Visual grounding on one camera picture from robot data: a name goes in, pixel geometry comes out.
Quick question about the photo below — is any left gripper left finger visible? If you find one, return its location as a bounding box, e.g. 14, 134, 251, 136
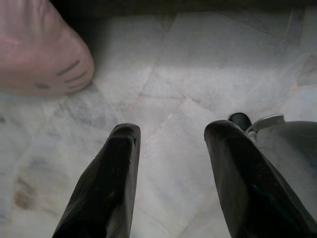
52, 123, 141, 238

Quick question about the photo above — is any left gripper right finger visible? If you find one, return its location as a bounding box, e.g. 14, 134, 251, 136
204, 120, 313, 238

